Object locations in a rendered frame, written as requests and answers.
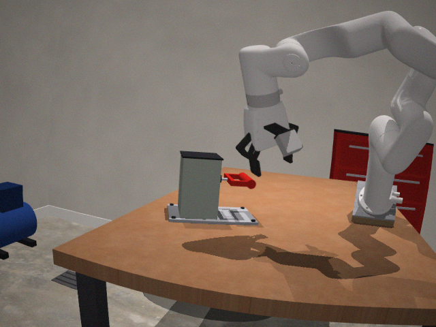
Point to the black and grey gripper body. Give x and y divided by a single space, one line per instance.
256 118

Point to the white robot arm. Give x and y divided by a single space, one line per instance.
393 144

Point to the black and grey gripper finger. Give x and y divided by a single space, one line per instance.
289 157
251 155

